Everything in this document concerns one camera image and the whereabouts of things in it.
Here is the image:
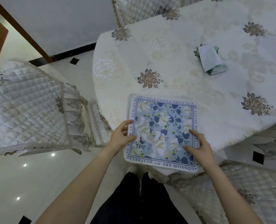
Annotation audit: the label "person's right hand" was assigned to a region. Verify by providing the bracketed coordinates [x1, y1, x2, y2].
[183, 130, 219, 170]

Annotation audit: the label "person's left hand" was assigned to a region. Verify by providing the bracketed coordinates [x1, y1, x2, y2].
[108, 120, 137, 154]

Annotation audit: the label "blue floral square mat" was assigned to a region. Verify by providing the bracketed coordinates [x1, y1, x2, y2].
[123, 94, 200, 173]

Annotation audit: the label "person's right forearm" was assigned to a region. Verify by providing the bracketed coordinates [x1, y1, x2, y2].
[200, 160, 265, 224]

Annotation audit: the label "person's left forearm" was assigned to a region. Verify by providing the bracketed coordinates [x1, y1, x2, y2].
[34, 147, 118, 224]

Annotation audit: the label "person's white left shoe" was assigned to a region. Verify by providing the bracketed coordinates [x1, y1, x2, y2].
[126, 165, 139, 176]

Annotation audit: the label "person's white shoe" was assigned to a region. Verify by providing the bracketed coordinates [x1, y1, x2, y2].
[126, 165, 139, 176]
[148, 171, 168, 184]

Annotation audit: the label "person's white right shoe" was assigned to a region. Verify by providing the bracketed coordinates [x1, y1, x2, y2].
[148, 171, 168, 184]

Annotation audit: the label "person's black trousers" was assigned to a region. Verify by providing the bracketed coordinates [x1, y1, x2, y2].
[90, 171, 189, 224]

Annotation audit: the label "chair with quilted cream cover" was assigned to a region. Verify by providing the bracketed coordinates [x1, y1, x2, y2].
[251, 120, 276, 161]
[0, 59, 111, 157]
[111, 0, 225, 29]
[168, 160, 276, 224]

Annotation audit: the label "cream embroidered tablecloth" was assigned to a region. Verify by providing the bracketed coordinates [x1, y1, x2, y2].
[92, 0, 276, 166]

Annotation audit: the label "green white tissue packet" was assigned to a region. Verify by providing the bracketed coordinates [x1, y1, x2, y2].
[194, 44, 228, 76]

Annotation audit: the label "brown wooden door frame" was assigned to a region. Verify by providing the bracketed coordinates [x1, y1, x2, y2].
[0, 0, 54, 64]

